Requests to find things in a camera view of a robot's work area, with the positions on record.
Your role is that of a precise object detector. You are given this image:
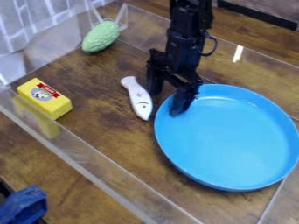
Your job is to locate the grey checkered cloth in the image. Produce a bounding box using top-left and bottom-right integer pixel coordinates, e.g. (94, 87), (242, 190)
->
(0, 0), (114, 57)

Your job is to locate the clear acrylic enclosure wall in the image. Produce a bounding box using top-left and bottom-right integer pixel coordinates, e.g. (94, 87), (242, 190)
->
(0, 0), (299, 224)

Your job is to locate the white toy fish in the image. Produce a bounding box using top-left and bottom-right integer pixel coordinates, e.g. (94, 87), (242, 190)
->
(121, 76), (154, 121)

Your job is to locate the green bumpy toy vegetable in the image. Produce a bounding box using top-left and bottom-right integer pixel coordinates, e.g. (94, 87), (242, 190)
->
(82, 21), (119, 53)

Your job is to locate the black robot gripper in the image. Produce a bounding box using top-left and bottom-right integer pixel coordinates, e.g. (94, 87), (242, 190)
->
(146, 0), (215, 116)

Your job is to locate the yellow toy butter box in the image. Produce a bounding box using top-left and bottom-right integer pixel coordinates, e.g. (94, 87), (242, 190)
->
(16, 78), (73, 120)

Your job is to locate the black bar in background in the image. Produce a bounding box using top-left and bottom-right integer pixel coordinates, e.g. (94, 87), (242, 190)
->
(217, 0), (299, 32)

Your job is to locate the blue round plastic tray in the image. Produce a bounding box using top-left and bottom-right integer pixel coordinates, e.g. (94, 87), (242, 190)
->
(154, 84), (299, 192)

